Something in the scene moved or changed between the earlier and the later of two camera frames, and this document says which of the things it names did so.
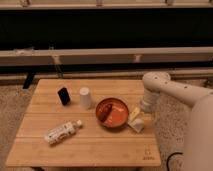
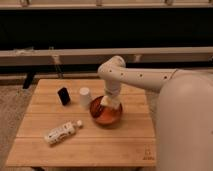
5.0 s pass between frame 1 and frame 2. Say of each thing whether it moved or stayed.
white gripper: moved
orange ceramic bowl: moved
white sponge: moved
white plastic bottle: stayed
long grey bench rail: stayed
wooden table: stayed
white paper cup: stayed
